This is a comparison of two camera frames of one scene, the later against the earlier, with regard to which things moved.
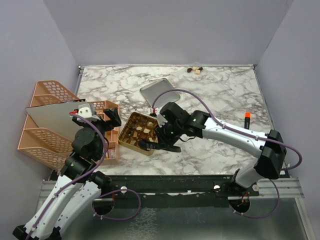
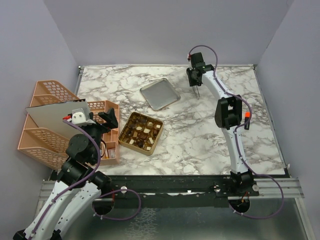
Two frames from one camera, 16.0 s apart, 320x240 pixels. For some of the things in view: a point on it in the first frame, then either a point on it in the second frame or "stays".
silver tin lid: (150, 91) stays
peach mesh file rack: (47, 149) stays
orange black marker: (247, 114) stays
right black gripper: (165, 142) -> (192, 83)
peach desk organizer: (111, 135) stays
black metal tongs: (145, 143) -> (198, 94)
